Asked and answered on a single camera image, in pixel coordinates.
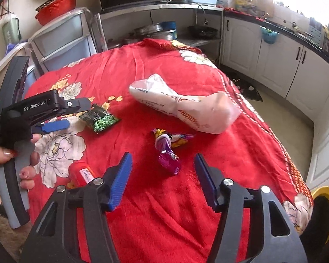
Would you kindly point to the steel shelf rack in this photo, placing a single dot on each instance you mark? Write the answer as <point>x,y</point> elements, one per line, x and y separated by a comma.
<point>164,6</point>

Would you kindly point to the green pea snack packet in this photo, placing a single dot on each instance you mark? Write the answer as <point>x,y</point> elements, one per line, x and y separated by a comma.
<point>101,120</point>

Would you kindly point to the purple candy wrapper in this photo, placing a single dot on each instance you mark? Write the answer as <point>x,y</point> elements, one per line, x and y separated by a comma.
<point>168,161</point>

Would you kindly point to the grey small drawer organizer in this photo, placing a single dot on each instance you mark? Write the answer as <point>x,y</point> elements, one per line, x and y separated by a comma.
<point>318,33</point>

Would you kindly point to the white pink tied plastic bag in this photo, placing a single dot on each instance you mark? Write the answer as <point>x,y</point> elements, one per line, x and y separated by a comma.
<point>208,109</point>

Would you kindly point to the blue hanging basket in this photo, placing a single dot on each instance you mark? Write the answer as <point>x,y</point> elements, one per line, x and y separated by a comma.
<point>270,35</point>

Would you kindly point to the white base cabinets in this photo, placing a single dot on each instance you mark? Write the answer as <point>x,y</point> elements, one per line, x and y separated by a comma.
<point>277,60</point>

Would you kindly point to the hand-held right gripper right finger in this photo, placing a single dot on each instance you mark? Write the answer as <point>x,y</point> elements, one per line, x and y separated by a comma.
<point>205,180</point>

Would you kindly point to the red floral tablecloth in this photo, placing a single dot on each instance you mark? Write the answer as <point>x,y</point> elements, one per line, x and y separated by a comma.
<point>159,224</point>

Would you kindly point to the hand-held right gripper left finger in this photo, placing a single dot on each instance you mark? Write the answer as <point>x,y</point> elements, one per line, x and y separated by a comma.
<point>120,180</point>

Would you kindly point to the grey plastic drawer unit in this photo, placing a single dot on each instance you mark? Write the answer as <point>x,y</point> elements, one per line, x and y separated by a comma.
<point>63,43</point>

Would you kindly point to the small red packet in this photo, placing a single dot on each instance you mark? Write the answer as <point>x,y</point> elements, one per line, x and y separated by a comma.
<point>81,171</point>

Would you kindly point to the red plastic basin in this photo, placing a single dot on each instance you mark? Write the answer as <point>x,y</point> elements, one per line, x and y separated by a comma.
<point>57,11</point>

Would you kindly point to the pale green hanging pouch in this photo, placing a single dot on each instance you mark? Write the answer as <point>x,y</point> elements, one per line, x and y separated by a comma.
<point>11,30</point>

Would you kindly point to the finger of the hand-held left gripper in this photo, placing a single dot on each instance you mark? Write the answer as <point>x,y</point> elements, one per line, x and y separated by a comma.
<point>54,126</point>
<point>76,105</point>

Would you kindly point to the yellow trash bin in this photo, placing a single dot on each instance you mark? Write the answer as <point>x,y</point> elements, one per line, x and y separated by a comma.
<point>327,194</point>

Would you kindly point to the blue round container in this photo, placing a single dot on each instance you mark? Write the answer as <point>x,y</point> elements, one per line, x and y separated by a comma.
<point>170,33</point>

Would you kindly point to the black wok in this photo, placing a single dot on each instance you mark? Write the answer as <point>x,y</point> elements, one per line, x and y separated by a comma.
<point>203,31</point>

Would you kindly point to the metal pot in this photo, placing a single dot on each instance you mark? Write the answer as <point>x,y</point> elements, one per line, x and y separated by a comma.
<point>149,30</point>

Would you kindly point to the dark floor mat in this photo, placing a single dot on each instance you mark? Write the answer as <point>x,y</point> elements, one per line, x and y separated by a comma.
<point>249,89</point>

